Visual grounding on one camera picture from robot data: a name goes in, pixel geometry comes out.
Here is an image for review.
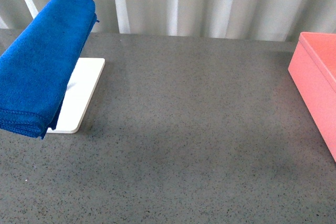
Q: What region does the pink storage box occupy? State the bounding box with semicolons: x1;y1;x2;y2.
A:
288;32;335;158

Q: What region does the white towel rack stand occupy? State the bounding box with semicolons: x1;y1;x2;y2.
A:
47;58;106;134

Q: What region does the blue microfiber towel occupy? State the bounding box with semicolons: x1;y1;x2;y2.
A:
1;0;97;138

